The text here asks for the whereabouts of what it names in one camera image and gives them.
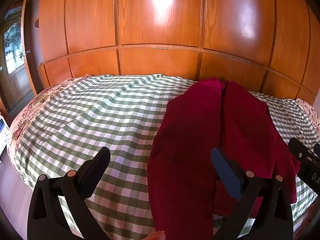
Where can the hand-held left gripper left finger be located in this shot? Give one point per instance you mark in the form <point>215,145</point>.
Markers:
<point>97,170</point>

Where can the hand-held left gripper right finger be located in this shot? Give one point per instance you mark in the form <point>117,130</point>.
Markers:
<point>228,173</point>

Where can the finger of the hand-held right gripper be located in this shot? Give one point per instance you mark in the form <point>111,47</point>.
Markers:
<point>301,152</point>

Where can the dark red knit sweater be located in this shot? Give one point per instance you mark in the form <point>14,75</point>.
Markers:
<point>190,135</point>

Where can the person's left hand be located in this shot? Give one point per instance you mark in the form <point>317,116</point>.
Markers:
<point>157,236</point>

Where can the green checked blanket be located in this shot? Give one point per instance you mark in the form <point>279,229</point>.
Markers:
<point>100,110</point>

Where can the white appliance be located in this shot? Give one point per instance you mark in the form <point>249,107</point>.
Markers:
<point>3,135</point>

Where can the wooden door with glass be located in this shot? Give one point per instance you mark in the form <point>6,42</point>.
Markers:
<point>15,80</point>

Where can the wooden panel wardrobe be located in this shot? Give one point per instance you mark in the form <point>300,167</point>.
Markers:
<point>155,62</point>

